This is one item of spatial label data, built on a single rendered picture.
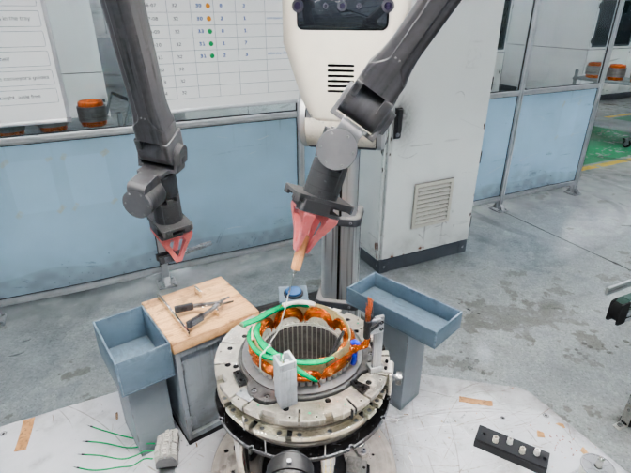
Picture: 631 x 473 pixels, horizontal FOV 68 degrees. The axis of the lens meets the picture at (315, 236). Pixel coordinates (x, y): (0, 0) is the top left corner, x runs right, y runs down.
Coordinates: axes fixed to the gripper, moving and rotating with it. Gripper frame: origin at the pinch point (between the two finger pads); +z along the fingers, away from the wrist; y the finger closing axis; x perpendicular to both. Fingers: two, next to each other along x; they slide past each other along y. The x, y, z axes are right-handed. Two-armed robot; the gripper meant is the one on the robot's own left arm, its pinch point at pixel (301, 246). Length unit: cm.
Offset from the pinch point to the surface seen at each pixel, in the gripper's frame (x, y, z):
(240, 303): 26.0, 2.7, 24.2
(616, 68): 410, 545, -210
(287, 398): -10.3, 1.6, 21.8
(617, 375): 60, 219, 50
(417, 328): 5.5, 34.9, 14.0
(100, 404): 39, -20, 63
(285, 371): -10.7, -0.7, 16.7
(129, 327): 32, -19, 37
